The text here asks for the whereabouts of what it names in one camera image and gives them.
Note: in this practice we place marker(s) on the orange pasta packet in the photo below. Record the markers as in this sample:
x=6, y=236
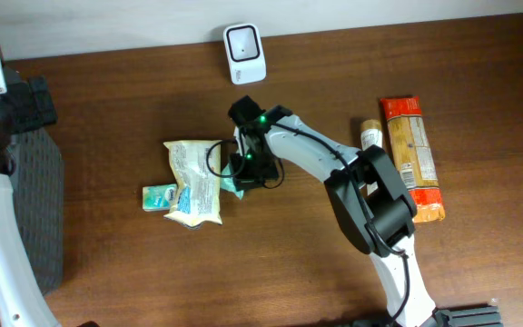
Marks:
x=412, y=156

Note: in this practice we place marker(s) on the grey plastic mesh basket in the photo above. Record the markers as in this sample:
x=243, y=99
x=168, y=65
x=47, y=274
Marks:
x=38, y=183

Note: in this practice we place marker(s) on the small teal tissue pack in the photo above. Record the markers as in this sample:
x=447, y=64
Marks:
x=158, y=197

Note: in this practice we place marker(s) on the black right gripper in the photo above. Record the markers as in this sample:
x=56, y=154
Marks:
x=252, y=183

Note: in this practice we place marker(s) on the white barcode scanner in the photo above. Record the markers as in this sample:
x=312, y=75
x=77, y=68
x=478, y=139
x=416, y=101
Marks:
x=244, y=51

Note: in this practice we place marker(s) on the white hair product tube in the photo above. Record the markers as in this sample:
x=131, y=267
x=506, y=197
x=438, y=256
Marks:
x=371, y=134

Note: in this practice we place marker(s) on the cream snack bag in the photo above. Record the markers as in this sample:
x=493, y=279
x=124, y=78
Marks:
x=196, y=165

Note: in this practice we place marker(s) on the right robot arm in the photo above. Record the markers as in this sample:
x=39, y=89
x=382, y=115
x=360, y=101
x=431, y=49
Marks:
x=371, y=203

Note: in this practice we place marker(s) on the teal snack pouch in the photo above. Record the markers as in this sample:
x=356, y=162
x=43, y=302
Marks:
x=228, y=184

